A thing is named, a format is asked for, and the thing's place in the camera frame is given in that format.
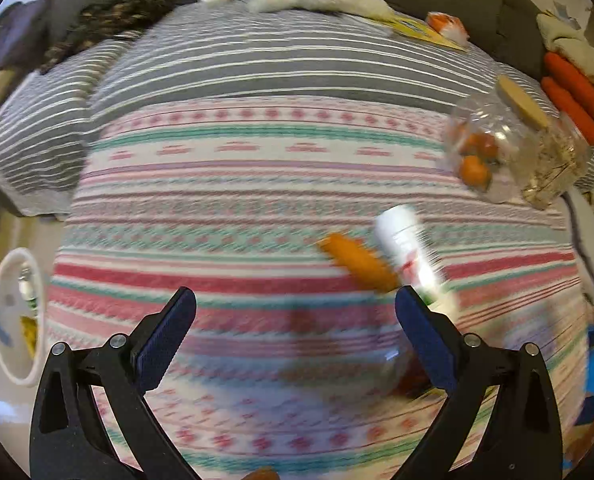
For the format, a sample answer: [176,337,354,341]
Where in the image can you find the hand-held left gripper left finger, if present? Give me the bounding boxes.
[30,286,200,480]

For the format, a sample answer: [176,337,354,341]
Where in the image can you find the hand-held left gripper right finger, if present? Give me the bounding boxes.
[389,285,562,480]

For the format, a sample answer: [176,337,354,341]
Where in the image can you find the large white labelled bottle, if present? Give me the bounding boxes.
[374,205,460,318]

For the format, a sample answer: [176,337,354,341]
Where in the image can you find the orange toy carrot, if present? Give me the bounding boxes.
[317,232,398,293]

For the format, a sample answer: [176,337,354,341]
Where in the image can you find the white round bin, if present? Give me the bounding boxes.
[0,249,53,387]

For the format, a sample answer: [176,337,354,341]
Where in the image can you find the yellow wrapper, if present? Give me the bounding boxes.
[20,315,39,361]

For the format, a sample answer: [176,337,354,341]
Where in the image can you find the patterned pink green blanket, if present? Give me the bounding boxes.
[44,94,590,480]

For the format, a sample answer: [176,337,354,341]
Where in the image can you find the clear plastic snack jar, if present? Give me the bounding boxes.
[522,110,594,211]

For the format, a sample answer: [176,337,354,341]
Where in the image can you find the glass jar with cork lid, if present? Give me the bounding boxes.
[442,76,552,206]

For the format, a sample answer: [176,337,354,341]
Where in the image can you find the orange cushion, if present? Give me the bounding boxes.
[543,52,594,121]
[541,77,594,146]

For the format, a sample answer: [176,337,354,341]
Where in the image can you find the grey striped blanket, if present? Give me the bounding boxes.
[0,0,594,216]

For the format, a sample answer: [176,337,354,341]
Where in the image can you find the yellow book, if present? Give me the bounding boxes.
[367,10,470,53]

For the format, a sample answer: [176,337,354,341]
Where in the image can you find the orange white snack bag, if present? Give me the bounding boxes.
[424,11,472,43]

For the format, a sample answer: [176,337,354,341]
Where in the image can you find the beige fleece blanket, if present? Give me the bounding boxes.
[536,12,594,86]

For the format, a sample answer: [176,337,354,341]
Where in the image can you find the dark jacket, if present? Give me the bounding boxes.
[0,0,53,71]

